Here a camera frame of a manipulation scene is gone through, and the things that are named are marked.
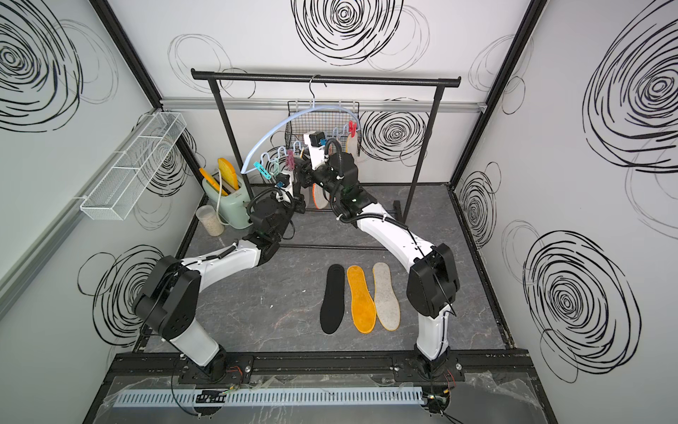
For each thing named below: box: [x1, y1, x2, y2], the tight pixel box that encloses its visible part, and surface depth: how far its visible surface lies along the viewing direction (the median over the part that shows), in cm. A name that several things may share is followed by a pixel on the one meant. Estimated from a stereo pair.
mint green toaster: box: [202, 177, 254, 230], surface depth 98 cm
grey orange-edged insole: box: [311, 182, 331, 210], surface depth 87 cm
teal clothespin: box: [252, 160, 272, 181], surface depth 64 cm
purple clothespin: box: [286, 149, 296, 171], surface depth 68 cm
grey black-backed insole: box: [319, 264, 346, 335], surface depth 88 cm
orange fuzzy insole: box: [346, 265, 377, 334], surface depth 86 cm
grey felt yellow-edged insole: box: [372, 262, 401, 332], surface depth 88 cm
